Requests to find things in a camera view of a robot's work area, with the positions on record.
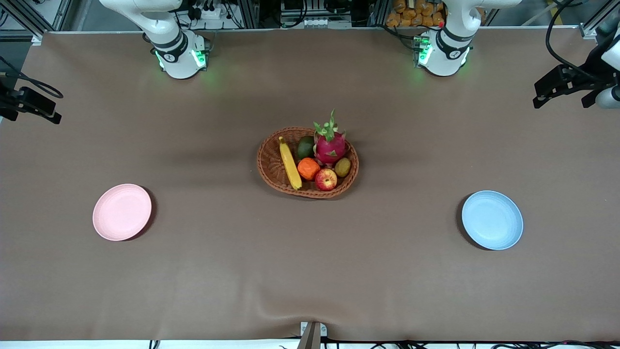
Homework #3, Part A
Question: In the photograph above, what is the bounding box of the brown table cloth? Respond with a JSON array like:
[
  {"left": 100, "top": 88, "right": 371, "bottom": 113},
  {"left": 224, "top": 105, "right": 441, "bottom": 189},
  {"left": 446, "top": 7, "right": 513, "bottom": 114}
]
[{"left": 0, "top": 27, "right": 620, "bottom": 342}]

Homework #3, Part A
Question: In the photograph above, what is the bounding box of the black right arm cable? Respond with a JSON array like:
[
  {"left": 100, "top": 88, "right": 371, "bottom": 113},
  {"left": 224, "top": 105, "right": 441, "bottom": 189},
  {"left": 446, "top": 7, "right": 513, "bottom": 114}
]
[{"left": 0, "top": 56, "right": 64, "bottom": 100}]

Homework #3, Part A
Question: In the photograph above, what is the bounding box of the white power strip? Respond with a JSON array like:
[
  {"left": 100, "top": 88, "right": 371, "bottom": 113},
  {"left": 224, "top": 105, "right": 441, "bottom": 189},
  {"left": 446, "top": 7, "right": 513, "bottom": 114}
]
[{"left": 191, "top": 4, "right": 231, "bottom": 21}]

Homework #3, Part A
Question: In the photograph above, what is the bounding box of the yellow banana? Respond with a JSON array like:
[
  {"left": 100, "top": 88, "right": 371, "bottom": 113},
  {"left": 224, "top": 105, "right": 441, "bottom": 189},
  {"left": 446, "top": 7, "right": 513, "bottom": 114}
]
[{"left": 278, "top": 136, "right": 303, "bottom": 190}]

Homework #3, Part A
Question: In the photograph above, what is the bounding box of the black cable bundle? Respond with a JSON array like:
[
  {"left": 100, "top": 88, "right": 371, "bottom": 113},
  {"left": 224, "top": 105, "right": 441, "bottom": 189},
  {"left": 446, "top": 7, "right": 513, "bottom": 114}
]
[{"left": 322, "top": 339, "right": 620, "bottom": 349}]

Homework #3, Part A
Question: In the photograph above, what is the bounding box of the aluminium frame profile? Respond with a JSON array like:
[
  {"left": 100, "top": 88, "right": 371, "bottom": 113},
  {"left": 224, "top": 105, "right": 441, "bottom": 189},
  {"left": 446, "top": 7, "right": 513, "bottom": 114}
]
[
  {"left": 0, "top": 0, "right": 73, "bottom": 45},
  {"left": 579, "top": 0, "right": 620, "bottom": 39}
]

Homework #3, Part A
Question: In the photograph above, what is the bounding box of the orange tangerine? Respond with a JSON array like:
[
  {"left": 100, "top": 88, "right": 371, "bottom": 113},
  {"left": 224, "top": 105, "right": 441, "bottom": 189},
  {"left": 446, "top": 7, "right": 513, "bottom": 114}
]
[{"left": 297, "top": 158, "right": 321, "bottom": 181}]

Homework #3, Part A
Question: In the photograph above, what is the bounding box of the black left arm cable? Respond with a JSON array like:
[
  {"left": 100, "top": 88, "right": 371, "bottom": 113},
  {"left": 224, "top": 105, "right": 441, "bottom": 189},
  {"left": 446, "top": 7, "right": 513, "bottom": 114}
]
[{"left": 545, "top": 0, "right": 599, "bottom": 73}]

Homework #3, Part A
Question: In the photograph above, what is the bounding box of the light blue round plate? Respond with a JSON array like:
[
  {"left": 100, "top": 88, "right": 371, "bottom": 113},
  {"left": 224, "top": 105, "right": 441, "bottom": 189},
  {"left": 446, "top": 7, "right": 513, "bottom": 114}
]
[{"left": 461, "top": 190, "right": 524, "bottom": 251}]

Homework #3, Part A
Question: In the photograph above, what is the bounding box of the pink dragon fruit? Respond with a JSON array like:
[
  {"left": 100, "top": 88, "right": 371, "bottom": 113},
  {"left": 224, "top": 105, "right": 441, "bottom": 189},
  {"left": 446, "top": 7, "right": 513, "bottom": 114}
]
[{"left": 312, "top": 109, "right": 347, "bottom": 165}]

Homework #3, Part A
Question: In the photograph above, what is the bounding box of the red yellow apple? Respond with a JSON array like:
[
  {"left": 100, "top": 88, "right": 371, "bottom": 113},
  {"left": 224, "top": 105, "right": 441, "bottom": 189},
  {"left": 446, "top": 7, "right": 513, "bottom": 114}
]
[{"left": 315, "top": 168, "right": 338, "bottom": 191}]

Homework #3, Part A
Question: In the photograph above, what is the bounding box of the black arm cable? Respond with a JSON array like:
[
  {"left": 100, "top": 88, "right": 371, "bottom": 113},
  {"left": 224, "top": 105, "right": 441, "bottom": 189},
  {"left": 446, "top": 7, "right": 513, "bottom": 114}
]
[
  {"left": 545, "top": 0, "right": 599, "bottom": 73},
  {"left": 0, "top": 56, "right": 64, "bottom": 100}
]

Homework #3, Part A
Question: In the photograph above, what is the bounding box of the orange packaged snacks pile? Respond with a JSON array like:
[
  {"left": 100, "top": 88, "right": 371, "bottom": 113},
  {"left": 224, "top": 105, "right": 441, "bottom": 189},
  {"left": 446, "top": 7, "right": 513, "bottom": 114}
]
[{"left": 386, "top": 0, "right": 446, "bottom": 28}]

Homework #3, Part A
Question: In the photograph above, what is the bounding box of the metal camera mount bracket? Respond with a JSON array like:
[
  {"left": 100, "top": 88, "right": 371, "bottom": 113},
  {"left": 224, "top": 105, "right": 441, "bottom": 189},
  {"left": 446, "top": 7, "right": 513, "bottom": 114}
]
[{"left": 296, "top": 321, "right": 328, "bottom": 349}]

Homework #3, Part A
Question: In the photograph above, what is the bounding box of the brown woven wicker basket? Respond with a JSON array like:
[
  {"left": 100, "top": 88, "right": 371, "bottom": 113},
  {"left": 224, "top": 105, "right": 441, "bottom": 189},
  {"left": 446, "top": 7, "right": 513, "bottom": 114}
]
[{"left": 256, "top": 127, "right": 360, "bottom": 199}]

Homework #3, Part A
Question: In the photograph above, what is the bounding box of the pink round plate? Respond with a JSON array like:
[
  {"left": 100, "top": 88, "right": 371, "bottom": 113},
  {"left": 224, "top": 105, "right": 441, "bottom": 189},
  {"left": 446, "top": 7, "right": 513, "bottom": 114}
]
[{"left": 92, "top": 183, "right": 153, "bottom": 242}]

